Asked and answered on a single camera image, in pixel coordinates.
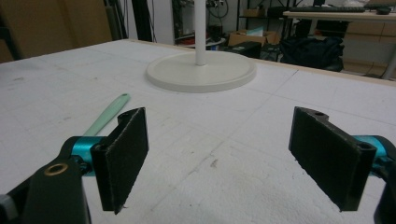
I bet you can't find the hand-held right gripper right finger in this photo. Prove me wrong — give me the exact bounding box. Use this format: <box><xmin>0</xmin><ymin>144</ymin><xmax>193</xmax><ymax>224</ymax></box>
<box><xmin>288</xmin><ymin>105</ymin><xmax>389</xmax><ymax>213</ymax></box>

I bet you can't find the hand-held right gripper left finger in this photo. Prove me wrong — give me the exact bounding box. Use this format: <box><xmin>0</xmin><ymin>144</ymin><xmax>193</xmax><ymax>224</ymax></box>
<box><xmin>59</xmin><ymin>106</ymin><xmax>149</xmax><ymax>216</ymax></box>

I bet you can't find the pale green flat stick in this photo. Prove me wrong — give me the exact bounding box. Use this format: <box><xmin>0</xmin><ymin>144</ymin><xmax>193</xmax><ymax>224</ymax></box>
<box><xmin>82</xmin><ymin>92</ymin><xmax>132</xmax><ymax>137</ymax></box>

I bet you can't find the dark blue bag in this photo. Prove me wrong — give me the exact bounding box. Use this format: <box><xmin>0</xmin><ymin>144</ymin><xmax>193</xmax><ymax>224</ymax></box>
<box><xmin>278</xmin><ymin>35</ymin><xmax>346</xmax><ymax>73</ymax></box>

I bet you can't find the white round stand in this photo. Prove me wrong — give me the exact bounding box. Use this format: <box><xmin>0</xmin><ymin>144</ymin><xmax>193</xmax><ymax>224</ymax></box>
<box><xmin>145</xmin><ymin>0</ymin><xmax>258</xmax><ymax>93</ymax></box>

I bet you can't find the black box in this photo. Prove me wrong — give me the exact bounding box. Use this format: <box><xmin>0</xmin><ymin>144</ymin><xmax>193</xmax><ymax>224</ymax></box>
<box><xmin>224</xmin><ymin>41</ymin><xmax>262</xmax><ymax>60</ymax></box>

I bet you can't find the light wooden desk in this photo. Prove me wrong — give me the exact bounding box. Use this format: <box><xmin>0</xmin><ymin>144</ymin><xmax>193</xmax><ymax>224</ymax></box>
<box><xmin>282</xmin><ymin>8</ymin><xmax>396</xmax><ymax>80</ymax></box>

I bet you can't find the open cardboard box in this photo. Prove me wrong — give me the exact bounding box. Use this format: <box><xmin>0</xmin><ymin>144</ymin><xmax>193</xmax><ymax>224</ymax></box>
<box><xmin>228</xmin><ymin>27</ymin><xmax>280</xmax><ymax>47</ymax></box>

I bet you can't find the brown cardboard panel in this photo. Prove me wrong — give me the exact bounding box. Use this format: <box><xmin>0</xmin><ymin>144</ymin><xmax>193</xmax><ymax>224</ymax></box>
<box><xmin>0</xmin><ymin>0</ymin><xmax>113</xmax><ymax>64</ymax></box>

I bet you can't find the black keyboard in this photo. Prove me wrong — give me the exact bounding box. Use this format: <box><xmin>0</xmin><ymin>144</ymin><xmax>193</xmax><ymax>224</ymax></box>
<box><xmin>289</xmin><ymin>6</ymin><xmax>366</xmax><ymax>14</ymax></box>

